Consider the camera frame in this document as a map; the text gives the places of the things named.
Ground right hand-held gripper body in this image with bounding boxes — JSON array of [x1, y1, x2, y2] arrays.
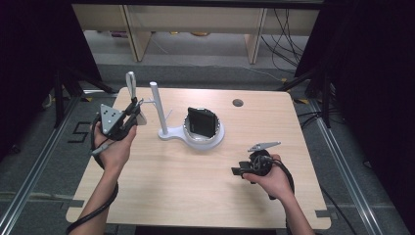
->
[[247, 141, 282, 177]]

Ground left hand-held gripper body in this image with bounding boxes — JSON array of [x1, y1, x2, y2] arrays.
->
[[99, 103, 137, 142]]

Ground keys with beige strap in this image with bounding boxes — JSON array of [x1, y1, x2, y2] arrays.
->
[[125, 70, 148, 127]]

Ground white hook stand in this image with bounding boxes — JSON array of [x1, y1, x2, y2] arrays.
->
[[142, 80, 226, 152]]

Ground silver dish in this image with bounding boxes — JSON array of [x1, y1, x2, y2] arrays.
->
[[182, 107, 222, 144]]

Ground black wallet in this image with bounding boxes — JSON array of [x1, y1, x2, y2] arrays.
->
[[186, 106, 218, 139]]

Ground person's right hand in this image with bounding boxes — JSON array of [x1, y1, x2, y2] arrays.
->
[[242, 154, 296, 201]]

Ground person's left hand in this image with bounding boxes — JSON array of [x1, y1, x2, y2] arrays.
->
[[90, 121, 138, 174]]

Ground black metal stand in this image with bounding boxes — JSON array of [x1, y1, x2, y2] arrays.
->
[[53, 63, 115, 129], [277, 63, 335, 129]]

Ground light wooden desk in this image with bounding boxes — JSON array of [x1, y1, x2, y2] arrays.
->
[[71, 3, 321, 65]]

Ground black curtain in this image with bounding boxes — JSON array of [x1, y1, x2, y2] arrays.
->
[[294, 0, 415, 226], [0, 0, 103, 161]]

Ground grey cable plug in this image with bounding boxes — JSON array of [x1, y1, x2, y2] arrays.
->
[[90, 142, 111, 157]]

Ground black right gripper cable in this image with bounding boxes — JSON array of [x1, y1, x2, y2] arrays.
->
[[260, 156, 297, 201]]

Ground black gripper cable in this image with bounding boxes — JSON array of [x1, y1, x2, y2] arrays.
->
[[66, 113, 120, 235], [260, 156, 297, 201]]

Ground aluminium floor rail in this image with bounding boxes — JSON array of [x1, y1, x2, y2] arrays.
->
[[0, 95, 81, 235], [307, 97, 384, 235]]

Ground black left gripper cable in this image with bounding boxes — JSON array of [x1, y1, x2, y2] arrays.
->
[[66, 113, 120, 235]]

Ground black floor cable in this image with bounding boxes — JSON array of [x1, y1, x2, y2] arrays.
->
[[318, 184, 360, 235]]

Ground white floor cable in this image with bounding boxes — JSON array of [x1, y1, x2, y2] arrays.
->
[[240, 64, 286, 83]]

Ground bundle of black cables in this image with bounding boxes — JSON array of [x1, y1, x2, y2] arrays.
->
[[259, 8, 311, 74]]

